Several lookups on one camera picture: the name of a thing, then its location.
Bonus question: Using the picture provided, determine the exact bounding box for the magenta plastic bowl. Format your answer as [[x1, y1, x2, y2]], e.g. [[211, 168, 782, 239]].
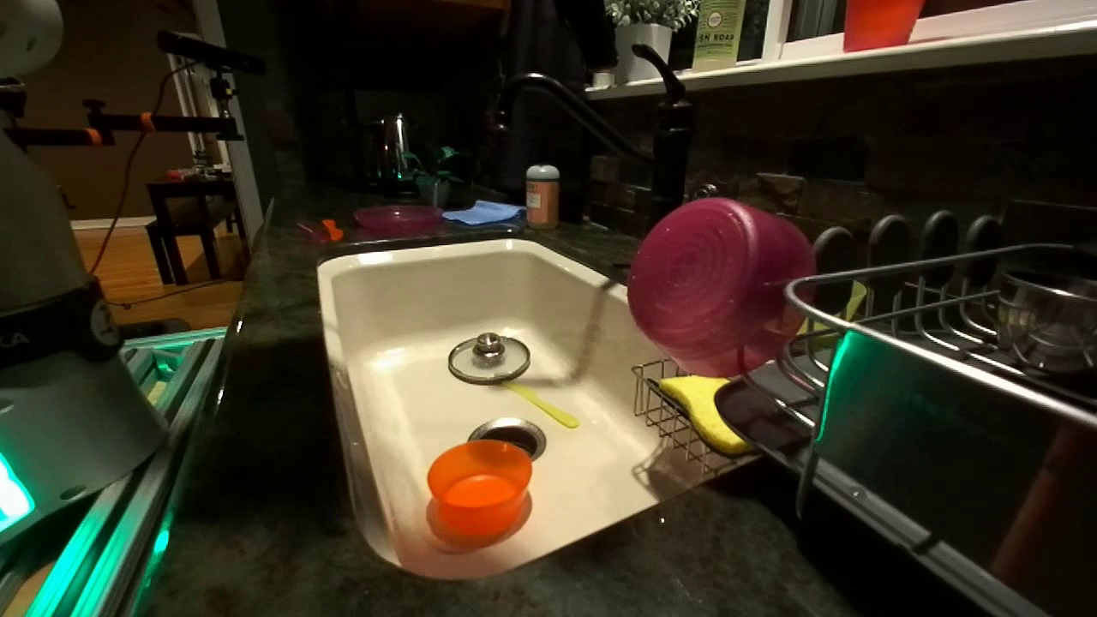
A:
[[350, 202, 448, 244]]

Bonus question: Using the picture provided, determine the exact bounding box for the metal sink drain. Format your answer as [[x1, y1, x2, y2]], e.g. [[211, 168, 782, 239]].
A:
[[447, 330, 536, 389], [466, 414, 551, 461]]

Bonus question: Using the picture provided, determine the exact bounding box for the shiny metal pot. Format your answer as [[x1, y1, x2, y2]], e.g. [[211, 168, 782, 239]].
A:
[[990, 264, 1097, 378]]

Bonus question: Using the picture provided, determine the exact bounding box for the yellow-green plastic bowl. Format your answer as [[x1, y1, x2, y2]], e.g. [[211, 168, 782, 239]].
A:
[[840, 279, 876, 326]]

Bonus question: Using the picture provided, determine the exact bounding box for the potted plant in white pot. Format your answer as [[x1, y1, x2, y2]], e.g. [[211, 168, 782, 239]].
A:
[[602, 0, 702, 88]]

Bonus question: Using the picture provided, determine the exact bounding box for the yellow sponge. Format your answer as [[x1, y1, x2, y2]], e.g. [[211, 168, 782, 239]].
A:
[[654, 369, 760, 461]]

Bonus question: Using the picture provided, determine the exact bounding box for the aluminium frame with green light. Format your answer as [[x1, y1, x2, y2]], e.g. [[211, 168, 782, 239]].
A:
[[0, 321, 235, 617]]

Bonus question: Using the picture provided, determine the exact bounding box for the black curved faucet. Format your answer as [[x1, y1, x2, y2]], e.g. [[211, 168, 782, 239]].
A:
[[495, 40, 700, 279]]

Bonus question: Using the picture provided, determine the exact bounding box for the pink plastic bowl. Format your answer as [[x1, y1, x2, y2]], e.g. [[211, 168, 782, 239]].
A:
[[624, 194, 821, 378]]

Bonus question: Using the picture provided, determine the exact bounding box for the dark wooden stool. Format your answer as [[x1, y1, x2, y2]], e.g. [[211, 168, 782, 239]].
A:
[[144, 168, 230, 287]]

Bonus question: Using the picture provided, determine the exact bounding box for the wire dish rack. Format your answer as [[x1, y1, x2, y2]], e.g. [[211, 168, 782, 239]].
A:
[[718, 207, 1097, 617]]

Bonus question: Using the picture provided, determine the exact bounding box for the white kitchen sink basin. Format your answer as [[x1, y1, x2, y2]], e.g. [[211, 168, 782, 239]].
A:
[[312, 234, 782, 582]]

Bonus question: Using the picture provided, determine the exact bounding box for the blue dish cloth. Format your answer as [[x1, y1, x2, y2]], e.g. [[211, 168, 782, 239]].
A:
[[438, 194, 527, 230]]

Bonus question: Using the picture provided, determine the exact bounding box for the orange plastic cup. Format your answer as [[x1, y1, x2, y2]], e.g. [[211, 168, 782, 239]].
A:
[[421, 434, 539, 553], [844, 0, 931, 54]]

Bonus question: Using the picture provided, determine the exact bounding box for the black camera stand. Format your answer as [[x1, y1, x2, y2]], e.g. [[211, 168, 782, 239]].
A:
[[0, 28, 269, 152]]

